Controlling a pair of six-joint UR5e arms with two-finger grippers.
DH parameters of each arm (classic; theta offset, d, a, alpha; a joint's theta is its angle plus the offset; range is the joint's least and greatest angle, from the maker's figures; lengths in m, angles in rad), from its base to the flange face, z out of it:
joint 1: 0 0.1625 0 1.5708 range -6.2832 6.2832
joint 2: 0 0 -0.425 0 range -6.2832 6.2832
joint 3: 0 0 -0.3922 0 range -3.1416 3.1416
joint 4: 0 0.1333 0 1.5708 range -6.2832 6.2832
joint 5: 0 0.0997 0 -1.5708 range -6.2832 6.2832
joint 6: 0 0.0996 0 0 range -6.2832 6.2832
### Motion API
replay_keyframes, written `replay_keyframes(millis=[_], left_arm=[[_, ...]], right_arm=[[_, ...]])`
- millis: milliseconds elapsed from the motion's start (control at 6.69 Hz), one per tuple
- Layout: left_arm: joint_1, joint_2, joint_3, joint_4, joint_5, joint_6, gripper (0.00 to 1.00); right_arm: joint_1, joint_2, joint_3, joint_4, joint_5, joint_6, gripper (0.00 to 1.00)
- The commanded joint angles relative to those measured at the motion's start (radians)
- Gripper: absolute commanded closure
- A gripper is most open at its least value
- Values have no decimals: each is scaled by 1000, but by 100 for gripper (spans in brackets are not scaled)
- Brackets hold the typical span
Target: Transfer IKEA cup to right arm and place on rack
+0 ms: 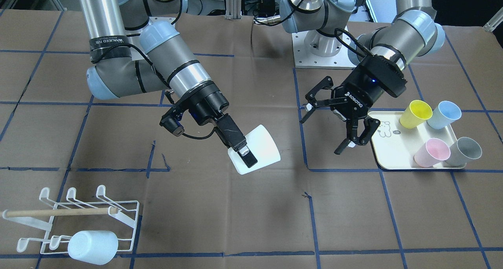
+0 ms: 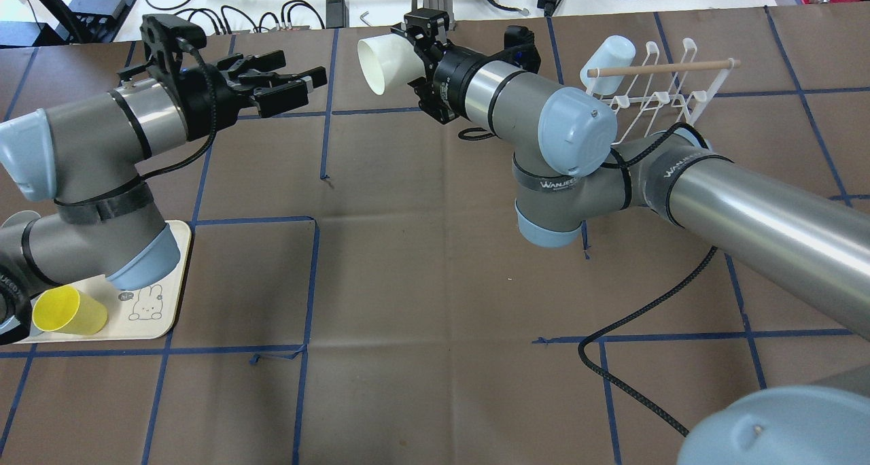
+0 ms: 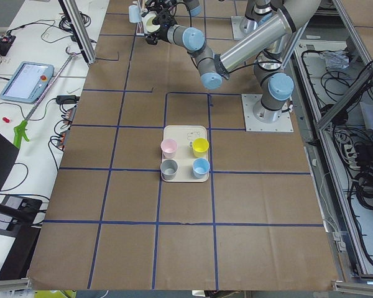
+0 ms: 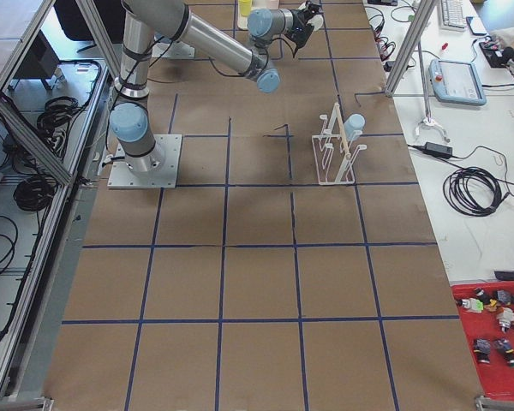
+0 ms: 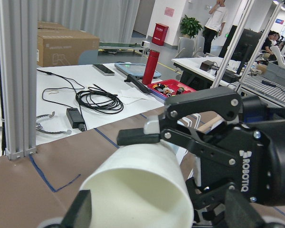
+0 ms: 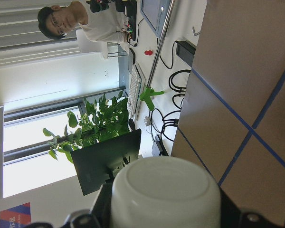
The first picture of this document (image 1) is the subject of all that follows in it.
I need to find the light blue cup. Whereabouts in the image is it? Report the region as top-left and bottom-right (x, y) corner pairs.
(426, 101), (462, 130)
(68, 231), (118, 265)

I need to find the black electronics box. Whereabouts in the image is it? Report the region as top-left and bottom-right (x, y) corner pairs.
(253, 0), (277, 18)

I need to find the white wire cup rack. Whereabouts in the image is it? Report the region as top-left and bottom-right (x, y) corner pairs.
(1, 185), (140, 257)

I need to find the white cream cup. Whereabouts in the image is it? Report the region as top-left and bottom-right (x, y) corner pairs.
(228, 125), (281, 175)

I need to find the cream plastic tray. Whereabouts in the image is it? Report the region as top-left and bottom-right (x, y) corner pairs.
(369, 111), (457, 170)

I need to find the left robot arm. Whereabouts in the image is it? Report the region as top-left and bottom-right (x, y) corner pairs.
(279, 0), (445, 155)

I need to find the pink cup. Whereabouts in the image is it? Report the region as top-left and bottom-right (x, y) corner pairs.
(413, 138), (451, 168)

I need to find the yellow cup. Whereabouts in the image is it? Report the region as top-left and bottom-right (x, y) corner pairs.
(399, 100), (433, 129)

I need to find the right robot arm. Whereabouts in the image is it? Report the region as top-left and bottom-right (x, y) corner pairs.
(80, 0), (259, 170)

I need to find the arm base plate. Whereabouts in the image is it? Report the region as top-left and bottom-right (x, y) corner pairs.
(292, 23), (356, 70)

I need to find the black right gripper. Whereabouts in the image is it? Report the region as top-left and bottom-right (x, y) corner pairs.
(159, 82), (258, 168)

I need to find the aluminium frame post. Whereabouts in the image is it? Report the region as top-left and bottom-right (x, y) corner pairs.
(224, 0), (243, 20)

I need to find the black braided cable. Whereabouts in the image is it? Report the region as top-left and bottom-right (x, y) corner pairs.
(173, 125), (220, 140)

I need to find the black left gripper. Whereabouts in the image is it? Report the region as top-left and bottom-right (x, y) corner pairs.
(299, 55), (407, 155)

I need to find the grey cup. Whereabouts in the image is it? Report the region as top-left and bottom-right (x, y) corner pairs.
(445, 137), (483, 166)

